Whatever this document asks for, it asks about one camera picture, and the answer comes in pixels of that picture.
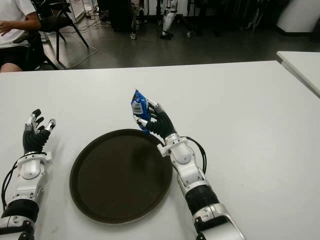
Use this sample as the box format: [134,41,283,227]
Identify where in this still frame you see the seated person white shirt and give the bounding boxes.
[0,0,42,73]

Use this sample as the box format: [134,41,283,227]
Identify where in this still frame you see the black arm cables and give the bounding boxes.
[1,162,20,211]
[179,136,208,175]

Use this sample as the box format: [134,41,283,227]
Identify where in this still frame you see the folded metal stand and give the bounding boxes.
[243,0,266,32]

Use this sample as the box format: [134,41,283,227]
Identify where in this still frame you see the white partition panel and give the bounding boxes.
[276,0,320,33]

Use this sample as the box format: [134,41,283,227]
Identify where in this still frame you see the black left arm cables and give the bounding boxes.
[1,162,20,211]

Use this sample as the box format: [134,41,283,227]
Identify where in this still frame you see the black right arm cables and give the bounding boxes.
[179,136,208,175]

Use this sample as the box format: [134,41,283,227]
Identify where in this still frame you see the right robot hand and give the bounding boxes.
[133,98,179,141]

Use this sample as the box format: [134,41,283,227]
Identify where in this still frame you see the white display cabinet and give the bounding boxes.
[68,0,88,21]

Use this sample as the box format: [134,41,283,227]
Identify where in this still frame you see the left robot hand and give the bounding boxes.
[22,108,57,154]

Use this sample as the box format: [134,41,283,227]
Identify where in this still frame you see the black cabinet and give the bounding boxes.
[109,0,138,40]

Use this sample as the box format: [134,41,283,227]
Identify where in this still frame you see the white side table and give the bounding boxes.
[276,50,320,98]

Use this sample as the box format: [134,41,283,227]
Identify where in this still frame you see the black folding chair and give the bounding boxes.
[37,0,90,70]

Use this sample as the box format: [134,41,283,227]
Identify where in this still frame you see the black office chair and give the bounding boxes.
[12,31,60,71]

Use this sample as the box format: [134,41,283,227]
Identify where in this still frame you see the white floor cable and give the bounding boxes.
[59,23,98,70]

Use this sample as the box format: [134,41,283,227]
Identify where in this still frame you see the blue Oreo package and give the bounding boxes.
[129,88,152,136]

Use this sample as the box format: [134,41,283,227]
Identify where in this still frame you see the round dark brown tray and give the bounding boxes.
[69,128,173,225]

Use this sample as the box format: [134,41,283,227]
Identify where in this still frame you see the white humanoid robot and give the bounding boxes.
[159,0,180,40]

